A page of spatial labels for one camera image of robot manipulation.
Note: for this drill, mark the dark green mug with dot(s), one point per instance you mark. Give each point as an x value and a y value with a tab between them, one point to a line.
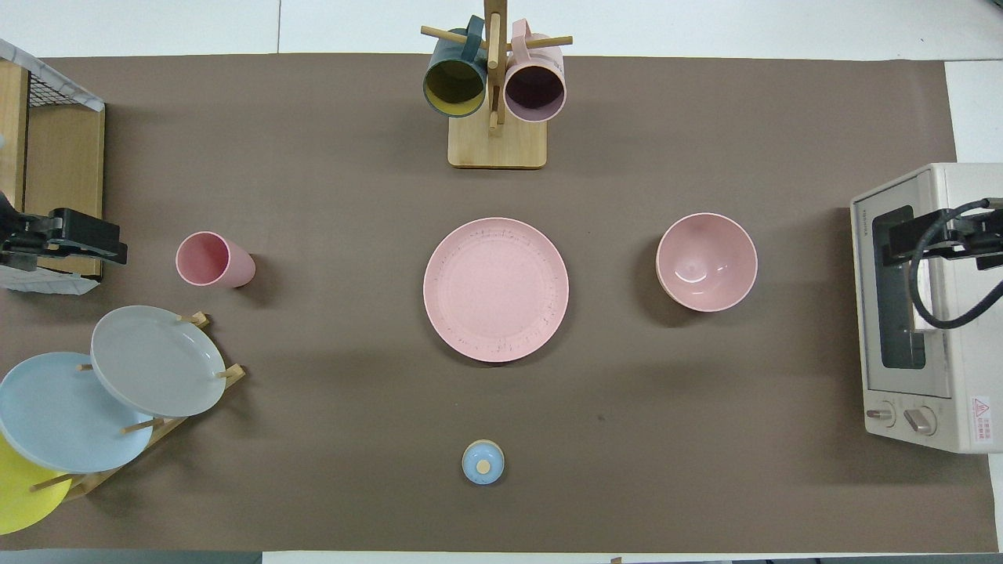
454	82

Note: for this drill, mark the pink bowl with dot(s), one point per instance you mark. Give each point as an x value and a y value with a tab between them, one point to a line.
707	262

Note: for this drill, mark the light blue plate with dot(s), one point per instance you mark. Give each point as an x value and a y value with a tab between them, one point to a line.
55	411

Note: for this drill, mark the beige toaster oven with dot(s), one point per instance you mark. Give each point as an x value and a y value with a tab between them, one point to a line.
960	352

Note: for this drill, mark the pink plastic cup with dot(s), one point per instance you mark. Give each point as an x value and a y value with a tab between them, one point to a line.
208	258

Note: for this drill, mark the small blue lidded jar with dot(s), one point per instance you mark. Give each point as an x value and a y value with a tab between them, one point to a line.
483	462

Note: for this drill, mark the pink mug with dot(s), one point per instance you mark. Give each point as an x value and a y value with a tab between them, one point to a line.
535	90

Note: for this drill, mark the brown table mat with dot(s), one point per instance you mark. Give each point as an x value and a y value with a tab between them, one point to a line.
345	196

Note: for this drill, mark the pink speckled plate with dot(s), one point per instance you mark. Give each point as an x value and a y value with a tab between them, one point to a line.
496	290

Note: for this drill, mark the right arm dark gripper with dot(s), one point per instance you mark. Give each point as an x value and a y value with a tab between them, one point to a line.
979	239

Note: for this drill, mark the wooden mug tree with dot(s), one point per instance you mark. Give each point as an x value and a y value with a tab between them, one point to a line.
497	145

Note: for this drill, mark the yellow plate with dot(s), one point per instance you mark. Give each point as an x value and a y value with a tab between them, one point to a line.
19	501

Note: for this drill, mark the wooden plate rack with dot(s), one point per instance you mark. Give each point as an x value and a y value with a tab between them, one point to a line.
176	427

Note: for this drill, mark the grey plate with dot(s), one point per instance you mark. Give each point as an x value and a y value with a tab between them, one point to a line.
157	360

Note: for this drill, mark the left arm dark gripper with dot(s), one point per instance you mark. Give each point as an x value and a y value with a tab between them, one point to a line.
19	239

